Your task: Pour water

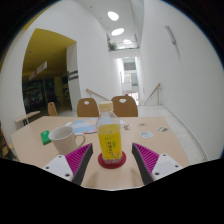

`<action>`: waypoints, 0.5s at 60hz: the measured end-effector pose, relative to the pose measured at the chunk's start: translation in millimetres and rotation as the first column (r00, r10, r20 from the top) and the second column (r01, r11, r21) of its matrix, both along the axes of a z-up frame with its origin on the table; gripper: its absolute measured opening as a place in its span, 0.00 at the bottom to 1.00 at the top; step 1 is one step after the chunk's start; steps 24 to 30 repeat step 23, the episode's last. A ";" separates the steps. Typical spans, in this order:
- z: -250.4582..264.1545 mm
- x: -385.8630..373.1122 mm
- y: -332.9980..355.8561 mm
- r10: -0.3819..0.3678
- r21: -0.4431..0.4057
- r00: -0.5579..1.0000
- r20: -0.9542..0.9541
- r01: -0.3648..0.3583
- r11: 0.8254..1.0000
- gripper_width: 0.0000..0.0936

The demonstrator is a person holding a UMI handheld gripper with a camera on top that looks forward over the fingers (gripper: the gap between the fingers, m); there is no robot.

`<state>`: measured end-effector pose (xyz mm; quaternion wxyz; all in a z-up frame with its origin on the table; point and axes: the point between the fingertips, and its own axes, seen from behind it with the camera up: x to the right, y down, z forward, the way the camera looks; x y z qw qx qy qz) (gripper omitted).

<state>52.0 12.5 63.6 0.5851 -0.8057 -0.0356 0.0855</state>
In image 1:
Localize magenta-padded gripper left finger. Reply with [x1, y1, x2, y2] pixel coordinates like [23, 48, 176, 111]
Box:
[42, 143, 94, 186]

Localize white mug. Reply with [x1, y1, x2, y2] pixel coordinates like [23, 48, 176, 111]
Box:
[48, 125, 87, 156]

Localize dark shelf unit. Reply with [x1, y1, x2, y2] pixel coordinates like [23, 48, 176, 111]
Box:
[22, 79, 56, 113]

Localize yellow green sticker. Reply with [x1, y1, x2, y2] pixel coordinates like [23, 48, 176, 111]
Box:
[157, 125, 170, 133]

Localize hanging white sign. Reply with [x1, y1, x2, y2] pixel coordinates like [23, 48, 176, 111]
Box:
[28, 61, 48, 82]

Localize yellow drink bottle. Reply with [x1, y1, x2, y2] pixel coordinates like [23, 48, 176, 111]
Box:
[95, 100, 123, 165]

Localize dark wall sign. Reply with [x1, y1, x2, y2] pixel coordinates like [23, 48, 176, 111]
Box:
[67, 69, 79, 81]

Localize flat round red coaster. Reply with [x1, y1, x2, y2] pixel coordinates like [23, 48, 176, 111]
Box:
[97, 150, 128, 170]

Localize wooden chair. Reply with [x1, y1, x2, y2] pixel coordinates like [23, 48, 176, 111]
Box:
[47, 101, 58, 117]
[76, 97, 100, 118]
[110, 95, 139, 118]

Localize colourful printed paper sheet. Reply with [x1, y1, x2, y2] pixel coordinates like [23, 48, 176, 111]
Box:
[70, 117, 101, 136]

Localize wooden stair handrail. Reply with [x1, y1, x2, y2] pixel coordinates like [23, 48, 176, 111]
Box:
[143, 82, 162, 106]
[85, 88, 111, 102]

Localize round ceiling lights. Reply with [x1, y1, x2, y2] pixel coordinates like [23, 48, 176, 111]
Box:
[107, 10, 134, 46]

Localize light wooden side table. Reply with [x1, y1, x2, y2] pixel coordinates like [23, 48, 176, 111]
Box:
[14, 110, 41, 126]

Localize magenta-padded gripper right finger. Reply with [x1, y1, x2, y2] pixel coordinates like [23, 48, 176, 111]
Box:
[131, 142, 184, 186]

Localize green potted plant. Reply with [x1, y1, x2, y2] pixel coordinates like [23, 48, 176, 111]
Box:
[108, 41, 118, 52]

